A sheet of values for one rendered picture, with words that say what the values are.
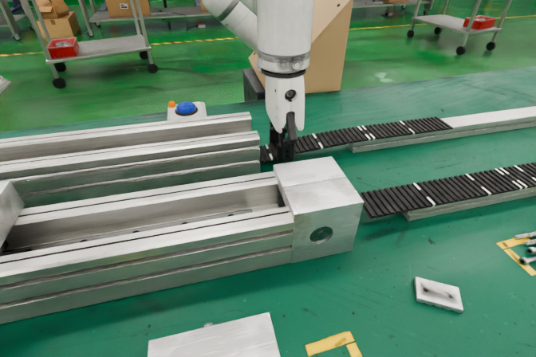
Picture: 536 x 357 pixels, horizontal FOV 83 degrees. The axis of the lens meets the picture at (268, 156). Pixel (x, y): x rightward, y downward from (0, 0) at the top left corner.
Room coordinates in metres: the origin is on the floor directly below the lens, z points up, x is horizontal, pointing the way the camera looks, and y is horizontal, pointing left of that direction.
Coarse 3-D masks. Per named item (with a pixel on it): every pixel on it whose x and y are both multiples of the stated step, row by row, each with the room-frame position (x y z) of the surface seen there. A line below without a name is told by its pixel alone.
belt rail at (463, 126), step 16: (496, 112) 0.63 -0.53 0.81; (512, 112) 0.63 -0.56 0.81; (528, 112) 0.63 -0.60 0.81; (464, 128) 0.57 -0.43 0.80; (480, 128) 0.59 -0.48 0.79; (496, 128) 0.59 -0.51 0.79; (512, 128) 0.60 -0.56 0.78; (352, 144) 0.52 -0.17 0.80; (368, 144) 0.52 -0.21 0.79; (384, 144) 0.53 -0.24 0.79; (400, 144) 0.53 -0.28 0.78
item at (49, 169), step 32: (96, 128) 0.46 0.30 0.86; (128, 128) 0.46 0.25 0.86; (160, 128) 0.47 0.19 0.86; (192, 128) 0.48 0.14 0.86; (224, 128) 0.49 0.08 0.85; (0, 160) 0.40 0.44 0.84; (32, 160) 0.37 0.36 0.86; (64, 160) 0.37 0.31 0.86; (96, 160) 0.37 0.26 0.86; (128, 160) 0.38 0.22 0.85; (160, 160) 0.40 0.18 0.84; (192, 160) 0.41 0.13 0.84; (224, 160) 0.42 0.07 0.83; (256, 160) 0.44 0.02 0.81; (32, 192) 0.36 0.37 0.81; (64, 192) 0.36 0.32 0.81; (96, 192) 0.37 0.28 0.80; (128, 192) 0.38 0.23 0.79
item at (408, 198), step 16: (464, 176) 0.39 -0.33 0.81; (480, 176) 0.39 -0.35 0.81; (496, 176) 0.39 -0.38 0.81; (512, 176) 0.39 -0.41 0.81; (528, 176) 0.39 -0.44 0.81; (368, 192) 0.35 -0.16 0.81; (384, 192) 0.35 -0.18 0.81; (400, 192) 0.35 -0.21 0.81; (416, 192) 0.35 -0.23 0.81; (432, 192) 0.35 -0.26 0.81; (448, 192) 0.35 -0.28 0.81; (464, 192) 0.36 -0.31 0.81; (480, 192) 0.35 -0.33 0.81; (496, 192) 0.35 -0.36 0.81; (368, 208) 0.32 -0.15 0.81; (384, 208) 0.32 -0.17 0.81; (400, 208) 0.32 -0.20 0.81; (416, 208) 0.32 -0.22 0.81
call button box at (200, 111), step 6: (192, 102) 0.62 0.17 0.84; (198, 102) 0.62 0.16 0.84; (168, 108) 0.59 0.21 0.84; (174, 108) 0.59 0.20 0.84; (198, 108) 0.59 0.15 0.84; (204, 108) 0.59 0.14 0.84; (168, 114) 0.56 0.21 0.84; (174, 114) 0.56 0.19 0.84; (180, 114) 0.56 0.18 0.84; (186, 114) 0.56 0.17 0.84; (192, 114) 0.56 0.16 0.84; (198, 114) 0.56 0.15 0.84; (204, 114) 0.56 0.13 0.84
